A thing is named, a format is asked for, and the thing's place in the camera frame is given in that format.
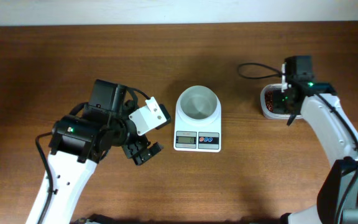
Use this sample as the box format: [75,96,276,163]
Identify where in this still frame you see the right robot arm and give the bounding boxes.
[280,55,358,224]

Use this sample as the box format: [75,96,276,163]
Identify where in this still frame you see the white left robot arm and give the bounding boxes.
[27,80,171,223]

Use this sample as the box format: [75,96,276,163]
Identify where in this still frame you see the white digital kitchen scale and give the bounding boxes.
[173,95,222,152]

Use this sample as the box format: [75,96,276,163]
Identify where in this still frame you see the red adzuki beans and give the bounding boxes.
[264,91,274,113]

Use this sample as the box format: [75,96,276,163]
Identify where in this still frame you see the clear plastic bean container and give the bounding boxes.
[260,83,290,120]

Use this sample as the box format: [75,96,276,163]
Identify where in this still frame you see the white bowl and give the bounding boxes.
[179,85,218,120]

